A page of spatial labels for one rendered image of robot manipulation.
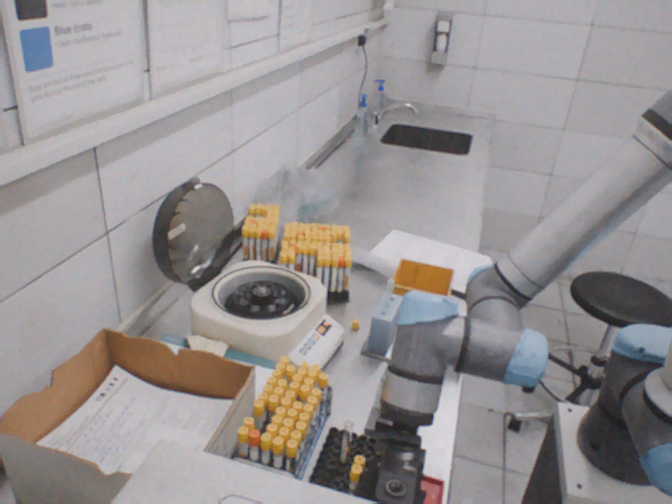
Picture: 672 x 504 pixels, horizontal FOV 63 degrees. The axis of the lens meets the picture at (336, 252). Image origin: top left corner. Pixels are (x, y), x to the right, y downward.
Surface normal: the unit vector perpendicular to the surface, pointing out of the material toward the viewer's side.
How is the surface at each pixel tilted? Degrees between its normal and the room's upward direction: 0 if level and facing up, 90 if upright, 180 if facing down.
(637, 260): 90
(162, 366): 88
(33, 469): 92
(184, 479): 0
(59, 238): 90
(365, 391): 0
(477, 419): 0
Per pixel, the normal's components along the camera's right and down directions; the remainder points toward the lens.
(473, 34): -0.28, 0.44
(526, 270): -0.50, 0.17
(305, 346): 0.45, -0.68
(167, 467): 0.07, -0.88
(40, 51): 0.96, 0.25
